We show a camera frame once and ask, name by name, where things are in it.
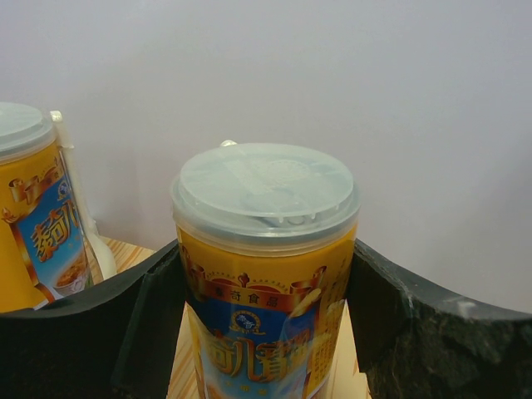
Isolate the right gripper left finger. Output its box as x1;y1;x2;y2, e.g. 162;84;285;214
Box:
1;242;185;398

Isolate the white corner connector back-right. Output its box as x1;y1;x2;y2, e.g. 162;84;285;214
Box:
219;140;236;147

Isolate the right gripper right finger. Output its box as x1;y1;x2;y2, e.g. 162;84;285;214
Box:
347;241;531;398

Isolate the wooden grain cabinet box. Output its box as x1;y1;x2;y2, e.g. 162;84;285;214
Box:
102;237;371;398

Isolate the tall yellow congee can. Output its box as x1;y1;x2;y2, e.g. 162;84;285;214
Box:
170;143;360;398

